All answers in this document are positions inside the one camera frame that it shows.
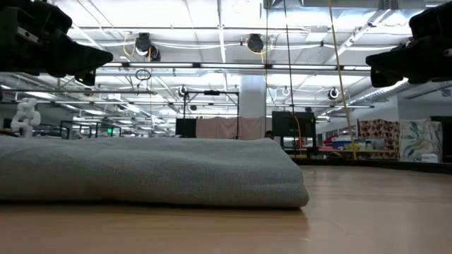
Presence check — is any silver ventilation duct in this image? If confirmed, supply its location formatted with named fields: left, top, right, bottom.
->
left=349, top=78, right=452, bottom=104

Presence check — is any black table edge rail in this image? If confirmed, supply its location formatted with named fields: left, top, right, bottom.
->
left=292, top=157, right=452, bottom=174

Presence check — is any grey towel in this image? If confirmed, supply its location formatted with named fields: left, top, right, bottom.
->
left=0, top=135, right=311, bottom=209

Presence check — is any small black monitor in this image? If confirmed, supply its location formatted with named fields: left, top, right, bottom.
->
left=175, top=118, right=198, bottom=139

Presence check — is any white building pillar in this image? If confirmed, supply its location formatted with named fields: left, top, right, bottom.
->
left=239, top=74, right=268, bottom=119

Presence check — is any black ceiling cable reel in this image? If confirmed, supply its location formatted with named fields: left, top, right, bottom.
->
left=134, top=32, right=162, bottom=63
left=246, top=33, right=266, bottom=54

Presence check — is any wooden workbench with bottles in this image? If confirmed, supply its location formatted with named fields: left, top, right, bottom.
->
left=317, top=135, right=400, bottom=160

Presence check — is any black metal workstation frame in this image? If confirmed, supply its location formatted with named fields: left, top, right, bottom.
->
left=59, top=120, right=123, bottom=139

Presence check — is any thin black hanging cable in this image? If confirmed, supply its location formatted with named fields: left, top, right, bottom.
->
left=264, top=0, right=270, bottom=132
left=282, top=0, right=297, bottom=116

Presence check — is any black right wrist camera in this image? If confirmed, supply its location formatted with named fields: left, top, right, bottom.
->
left=408, top=1, right=452, bottom=40

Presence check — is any dark cabinet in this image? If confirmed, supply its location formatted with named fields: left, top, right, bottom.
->
left=429, top=115, right=452, bottom=164

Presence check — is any brown flower print cloth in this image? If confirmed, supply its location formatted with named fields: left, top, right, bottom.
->
left=357, top=119, right=402, bottom=160

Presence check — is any black metal frame stand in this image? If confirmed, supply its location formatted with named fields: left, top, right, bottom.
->
left=182, top=90, right=240, bottom=140

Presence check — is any pink hanging cloth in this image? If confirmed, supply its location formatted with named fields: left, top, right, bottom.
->
left=196, top=116, right=273, bottom=141

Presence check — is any black hanging cable loop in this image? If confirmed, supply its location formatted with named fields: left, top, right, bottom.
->
left=135, top=68, right=153, bottom=82

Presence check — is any white robot figure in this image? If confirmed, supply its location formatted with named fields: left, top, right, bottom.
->
left=10, top=97, right=42, bottom=139

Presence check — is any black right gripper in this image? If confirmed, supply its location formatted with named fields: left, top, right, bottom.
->
left=365, top=35, right=452, bottom=89

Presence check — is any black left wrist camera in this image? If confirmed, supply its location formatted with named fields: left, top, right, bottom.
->
left=0, top=0, right=73, bottom=35

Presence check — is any leaf print cloth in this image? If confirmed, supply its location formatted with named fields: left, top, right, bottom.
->
left=400, top=119, right=445, bottom=164

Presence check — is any long ceiling light bar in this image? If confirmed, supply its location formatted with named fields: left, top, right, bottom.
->
left=94, top=60, right=372, bottom=73

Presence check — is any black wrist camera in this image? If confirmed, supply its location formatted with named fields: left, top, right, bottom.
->
left=408, top=1, right=452, bottom=40
left=0, top=0, right=73, bottom=35

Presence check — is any black monitor on stand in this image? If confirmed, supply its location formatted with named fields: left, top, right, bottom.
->
left=271, top=111, right=317, bottom=150

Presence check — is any yellow hanging cable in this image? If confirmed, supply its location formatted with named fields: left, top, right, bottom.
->
left=327, top=0, right=358, bottom=161

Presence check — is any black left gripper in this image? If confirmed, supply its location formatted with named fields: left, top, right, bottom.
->
left=0, top=26, right=114, bottom=87

